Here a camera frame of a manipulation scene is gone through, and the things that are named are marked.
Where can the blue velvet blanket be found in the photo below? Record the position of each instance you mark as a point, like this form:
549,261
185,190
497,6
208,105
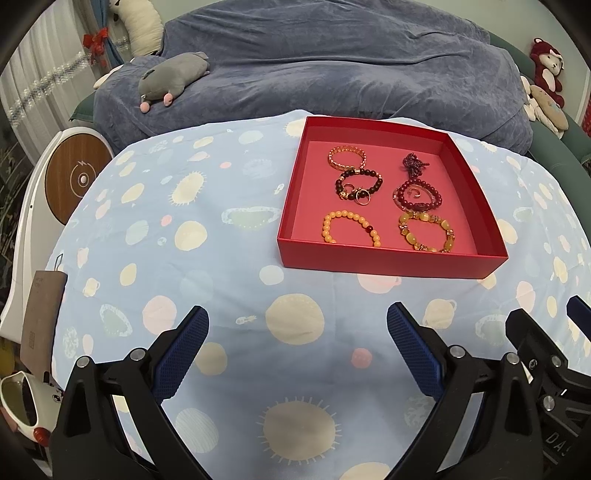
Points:
323,69

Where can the brown cardboard piece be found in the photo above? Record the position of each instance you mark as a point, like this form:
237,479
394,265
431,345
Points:
44,318

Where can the green sofa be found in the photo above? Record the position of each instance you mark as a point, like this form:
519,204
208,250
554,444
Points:
558,152

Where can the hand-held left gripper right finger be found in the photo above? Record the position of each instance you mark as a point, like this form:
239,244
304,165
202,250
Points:
413,353

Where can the light blue printed sheet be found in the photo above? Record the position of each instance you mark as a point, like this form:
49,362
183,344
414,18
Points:
207,254

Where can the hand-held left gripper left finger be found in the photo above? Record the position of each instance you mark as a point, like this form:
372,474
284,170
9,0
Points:
182,353

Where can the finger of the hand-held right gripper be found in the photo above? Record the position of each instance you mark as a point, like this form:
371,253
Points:
581,316
535,332

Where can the red shallow box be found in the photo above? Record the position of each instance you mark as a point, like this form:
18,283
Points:
314,221

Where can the red plush toy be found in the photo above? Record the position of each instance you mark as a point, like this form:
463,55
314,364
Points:
547,69

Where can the white plastic toy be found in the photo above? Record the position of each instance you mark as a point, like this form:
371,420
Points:
41,406

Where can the beige plush toy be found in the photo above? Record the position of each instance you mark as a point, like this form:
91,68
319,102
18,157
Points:
551,110

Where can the red curtain bow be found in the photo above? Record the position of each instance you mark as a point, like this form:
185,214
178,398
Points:
98,41

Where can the blue curtain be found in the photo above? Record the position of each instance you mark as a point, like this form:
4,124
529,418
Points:
115,50

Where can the knotted garnet bead strand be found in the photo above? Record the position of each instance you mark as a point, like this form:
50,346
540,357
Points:
412,164

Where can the white cow plush toy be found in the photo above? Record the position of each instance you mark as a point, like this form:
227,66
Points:
145,27

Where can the white sheer curtain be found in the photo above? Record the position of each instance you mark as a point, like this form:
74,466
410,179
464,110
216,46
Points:
41,83

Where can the thin gold bangle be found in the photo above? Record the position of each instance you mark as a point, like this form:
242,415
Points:
397,199

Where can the grey plush toy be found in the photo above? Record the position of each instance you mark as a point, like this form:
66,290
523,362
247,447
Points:
171,78

